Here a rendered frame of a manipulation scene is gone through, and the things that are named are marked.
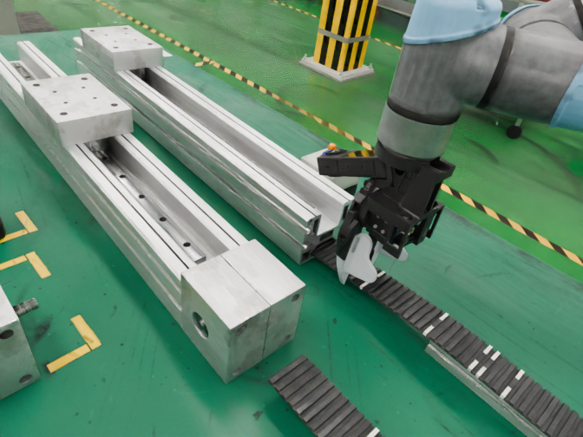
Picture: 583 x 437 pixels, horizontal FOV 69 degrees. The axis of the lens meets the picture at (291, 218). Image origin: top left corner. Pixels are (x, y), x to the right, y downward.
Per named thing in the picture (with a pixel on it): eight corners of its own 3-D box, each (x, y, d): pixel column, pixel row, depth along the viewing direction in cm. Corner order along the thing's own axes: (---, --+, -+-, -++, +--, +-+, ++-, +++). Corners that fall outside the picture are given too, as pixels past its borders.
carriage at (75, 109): (135, 146, 70) (132, 108, 66) (65, 164, 64) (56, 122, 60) (94, 108, 79) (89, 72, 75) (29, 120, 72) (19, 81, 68)
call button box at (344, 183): (356, 193, 79) (363, 164, 75) (319, 210, 73) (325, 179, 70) (325, 172, 83) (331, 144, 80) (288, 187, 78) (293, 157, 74)
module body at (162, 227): (248, 292, 57) (254, 244, 51) (181, 329, 51) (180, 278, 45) (38, 78, 99) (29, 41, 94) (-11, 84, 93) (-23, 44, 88)
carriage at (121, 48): (164, 78, 95) (162, 46, 91) (115, 85, 88) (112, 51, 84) (131, 55, 103) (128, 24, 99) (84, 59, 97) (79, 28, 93)
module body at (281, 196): (343, 241, 68) (357, 197, 63) (298, 265, 62) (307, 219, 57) (118, 68, 110) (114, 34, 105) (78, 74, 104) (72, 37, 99)
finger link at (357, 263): (355, 310, 54) (383, 252, 50) (323, 283, 58) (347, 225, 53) (369, 303, 57) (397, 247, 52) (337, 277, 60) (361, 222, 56)
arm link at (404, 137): (371, 101, 44) (415, 89, 49) (361, 140, 47) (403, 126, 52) (432, 132, 40) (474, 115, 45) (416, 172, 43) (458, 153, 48)
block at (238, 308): (308, 329, 53) (322, 275, 47) (225, 384, 46) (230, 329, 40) (263, 284, 58) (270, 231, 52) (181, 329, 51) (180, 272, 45)
